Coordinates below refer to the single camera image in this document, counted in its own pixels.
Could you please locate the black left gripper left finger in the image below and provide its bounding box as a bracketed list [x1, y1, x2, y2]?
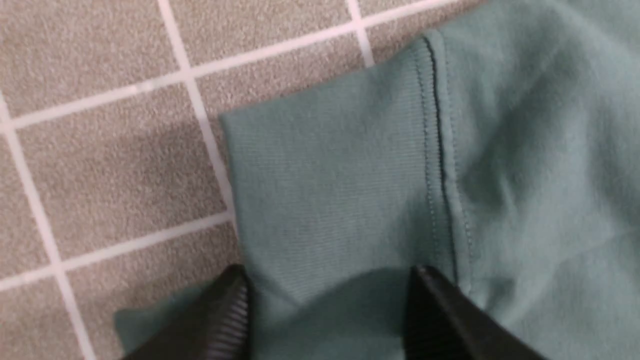
[122, 264, 251, 360]

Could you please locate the grey checked tablecloth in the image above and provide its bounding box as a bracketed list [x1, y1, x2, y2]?
[0, 0, 477, 360]

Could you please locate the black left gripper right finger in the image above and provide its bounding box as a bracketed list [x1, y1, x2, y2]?
[402, 266, 543, 360]

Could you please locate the green long-sleeved shirt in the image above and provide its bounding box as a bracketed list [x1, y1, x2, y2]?
[114, 0, 640, 360]

